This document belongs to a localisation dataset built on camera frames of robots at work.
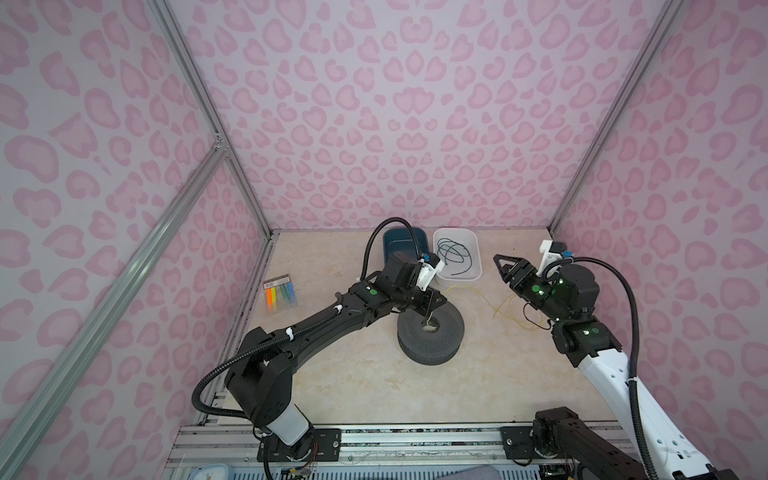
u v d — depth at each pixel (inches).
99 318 21.1
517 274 25.1
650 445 15.8
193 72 30.4
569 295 20.7
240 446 29.4
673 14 27.1
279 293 40.1
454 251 44.5
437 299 29.5
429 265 27.6
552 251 25.5
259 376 16.9
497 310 37.9
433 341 33.0
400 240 43.3
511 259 26.3
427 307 26.7
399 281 25.0
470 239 44.0
